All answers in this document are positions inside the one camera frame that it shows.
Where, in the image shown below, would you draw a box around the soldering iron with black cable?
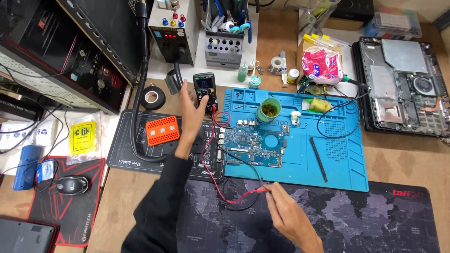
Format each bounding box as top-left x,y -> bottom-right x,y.
316,75 -> 372,140

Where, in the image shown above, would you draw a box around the orange perforated plastic box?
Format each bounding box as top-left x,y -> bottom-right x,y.
145,115 -> 180,147

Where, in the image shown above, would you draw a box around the red multimeter probe lead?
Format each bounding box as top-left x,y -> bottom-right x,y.
200,105 -> 269,205

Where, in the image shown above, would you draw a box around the black printed work mat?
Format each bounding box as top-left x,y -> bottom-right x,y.
106,110 -> 227,183

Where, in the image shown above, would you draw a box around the open black laptop chassis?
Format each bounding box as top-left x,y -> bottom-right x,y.
352,37 -> 450,138

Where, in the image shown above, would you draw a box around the black computer mouse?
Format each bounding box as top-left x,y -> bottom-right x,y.
56,176 -> 89,196

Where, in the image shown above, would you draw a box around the white syringe tube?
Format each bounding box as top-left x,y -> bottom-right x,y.
279,50 -> 289,88

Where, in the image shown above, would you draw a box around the green liquid bottle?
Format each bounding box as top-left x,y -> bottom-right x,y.
237,63 -> 249,83

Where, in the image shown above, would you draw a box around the red and black mouse pad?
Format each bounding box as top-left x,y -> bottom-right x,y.
27,156 -> 106,248

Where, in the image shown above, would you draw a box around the blue laptop motherboard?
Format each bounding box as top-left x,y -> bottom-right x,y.
216,119 -> 290,167

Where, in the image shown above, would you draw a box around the green cup with brass wool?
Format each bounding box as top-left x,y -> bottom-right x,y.
256,98 -> 282,123

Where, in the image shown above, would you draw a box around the black laptop with red edge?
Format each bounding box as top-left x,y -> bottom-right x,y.
0,215 -> 60,253

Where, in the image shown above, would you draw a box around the white paper packets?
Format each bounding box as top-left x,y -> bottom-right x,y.
0,119 -> 57,151

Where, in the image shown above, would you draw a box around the person's right hand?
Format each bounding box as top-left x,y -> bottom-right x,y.
265,182 -> 321,249

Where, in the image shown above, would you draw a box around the yellow sponge on green tray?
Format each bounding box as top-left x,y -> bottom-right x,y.
302,97 -> 332,114

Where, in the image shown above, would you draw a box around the blue rectangular device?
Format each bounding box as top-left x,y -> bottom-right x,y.
13,145 -> 43,191

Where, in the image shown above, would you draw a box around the black electrical tape roll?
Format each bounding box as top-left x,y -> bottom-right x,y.
141,86 -> 166,110

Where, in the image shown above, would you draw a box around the person's left hand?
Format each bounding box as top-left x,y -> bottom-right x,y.
174,79 -> 210,160

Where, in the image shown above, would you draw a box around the black plastic spudger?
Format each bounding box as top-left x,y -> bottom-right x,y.
309,137 -> 328,183

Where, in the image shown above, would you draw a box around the yellow label plastic bag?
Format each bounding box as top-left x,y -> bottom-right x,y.
66,112 -> 103,166

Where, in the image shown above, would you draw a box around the clear plastic parts organizer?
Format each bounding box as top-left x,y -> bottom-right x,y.
364,11 -> 423,41

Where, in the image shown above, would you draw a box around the black multimeter probe lead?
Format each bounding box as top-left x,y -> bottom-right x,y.
210,141 -> 265,211

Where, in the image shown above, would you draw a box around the black flexible hose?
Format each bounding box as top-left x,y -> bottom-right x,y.
129,0 -> 176,163

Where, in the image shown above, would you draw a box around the blue silicone repair mat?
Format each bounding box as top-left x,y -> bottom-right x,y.
221,87 -> 369,192

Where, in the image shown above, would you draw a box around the hot air rework station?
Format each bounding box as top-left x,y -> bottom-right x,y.
148,0 -> 201,66

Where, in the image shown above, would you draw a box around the black world map desk mat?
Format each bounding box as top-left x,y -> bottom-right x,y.
176,177 -> 441,253

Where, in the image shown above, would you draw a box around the pink and white plastic bag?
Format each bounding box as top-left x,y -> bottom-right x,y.
301,46 -> 344,85

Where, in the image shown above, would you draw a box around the solder wire spool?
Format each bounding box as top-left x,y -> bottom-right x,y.
269,56 -> 285,75

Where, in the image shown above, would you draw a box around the grey tool holder rack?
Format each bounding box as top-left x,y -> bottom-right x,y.
201,0 -> 253,69

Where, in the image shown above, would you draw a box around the black digital multimeter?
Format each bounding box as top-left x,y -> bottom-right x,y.
192,72 -> 218,114

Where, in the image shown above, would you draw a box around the open black computer case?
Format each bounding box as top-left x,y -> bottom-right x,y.
0,0 -> 148,116

